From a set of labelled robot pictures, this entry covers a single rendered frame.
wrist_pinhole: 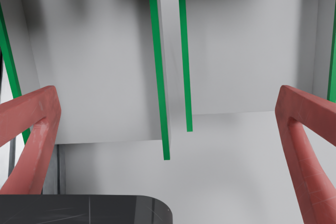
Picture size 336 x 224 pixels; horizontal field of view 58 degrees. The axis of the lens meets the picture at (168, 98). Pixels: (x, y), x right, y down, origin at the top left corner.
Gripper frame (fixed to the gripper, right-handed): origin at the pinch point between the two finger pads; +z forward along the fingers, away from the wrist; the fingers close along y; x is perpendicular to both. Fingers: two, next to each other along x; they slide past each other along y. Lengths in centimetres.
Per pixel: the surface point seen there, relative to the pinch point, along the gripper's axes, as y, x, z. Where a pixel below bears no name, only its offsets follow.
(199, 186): -4.3, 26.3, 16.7
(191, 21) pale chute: -2.2, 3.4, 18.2
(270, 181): -13.7, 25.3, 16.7
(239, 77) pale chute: -7.2, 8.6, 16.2
